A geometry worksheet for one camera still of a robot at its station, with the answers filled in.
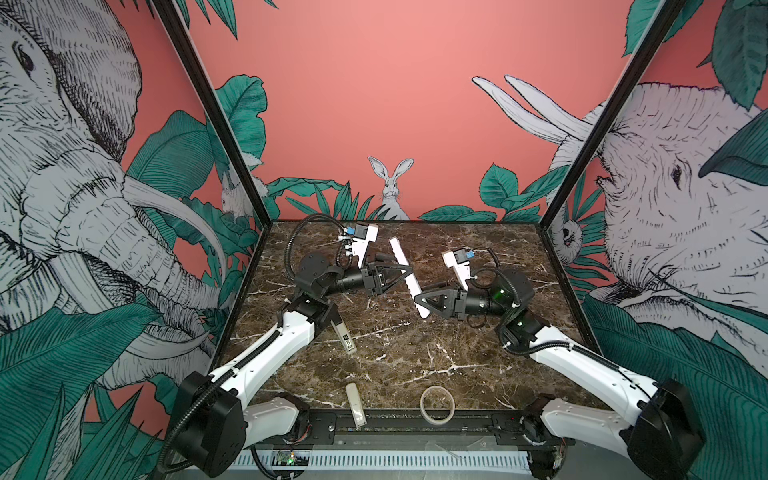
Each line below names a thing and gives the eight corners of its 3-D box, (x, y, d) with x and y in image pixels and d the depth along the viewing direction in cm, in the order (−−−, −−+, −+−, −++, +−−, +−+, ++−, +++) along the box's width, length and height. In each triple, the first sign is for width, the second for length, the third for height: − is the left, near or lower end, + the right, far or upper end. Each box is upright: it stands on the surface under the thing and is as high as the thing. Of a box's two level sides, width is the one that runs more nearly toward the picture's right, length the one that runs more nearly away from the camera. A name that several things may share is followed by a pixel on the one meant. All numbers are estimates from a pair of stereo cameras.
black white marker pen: (350, 356, 88) (348, 351, 85) (333, 326, 94) (331, 320, 91) (357, 351, 89) (356, 346, 86) (340, 322, 95) (338, 316, 92)
